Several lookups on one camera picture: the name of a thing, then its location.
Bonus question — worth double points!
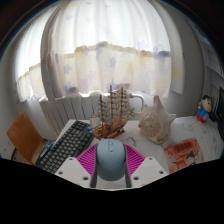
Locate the wooden model sailing ship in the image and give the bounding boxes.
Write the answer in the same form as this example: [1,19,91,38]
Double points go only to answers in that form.
[89,84,136,140]

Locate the wooden chair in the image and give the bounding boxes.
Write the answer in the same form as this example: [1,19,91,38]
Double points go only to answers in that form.
[6,111,48,166]

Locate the white printed tablecloth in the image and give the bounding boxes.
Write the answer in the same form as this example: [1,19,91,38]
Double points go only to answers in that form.
[54,114,224,191]

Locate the large white conch shell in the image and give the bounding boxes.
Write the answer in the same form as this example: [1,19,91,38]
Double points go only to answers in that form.
[137,95,177,145]

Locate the sheer star-print curtain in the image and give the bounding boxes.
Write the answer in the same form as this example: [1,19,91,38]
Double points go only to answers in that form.
[14,0,186,103]

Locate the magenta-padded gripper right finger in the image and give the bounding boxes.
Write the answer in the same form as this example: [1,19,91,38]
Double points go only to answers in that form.
[124,143,169,189]

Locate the cartoon boy figurine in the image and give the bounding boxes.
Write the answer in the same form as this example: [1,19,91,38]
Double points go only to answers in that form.
[195,94,214,124]

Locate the dark mechanical keyboard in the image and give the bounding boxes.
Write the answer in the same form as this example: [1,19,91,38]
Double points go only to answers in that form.
[34,120,95,175]

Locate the light blue computer mouse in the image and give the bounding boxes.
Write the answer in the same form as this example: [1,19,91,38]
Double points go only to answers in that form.
[94,138,128,183]

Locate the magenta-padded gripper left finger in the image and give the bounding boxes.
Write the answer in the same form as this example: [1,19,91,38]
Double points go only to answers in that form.
[54,143,98,188]

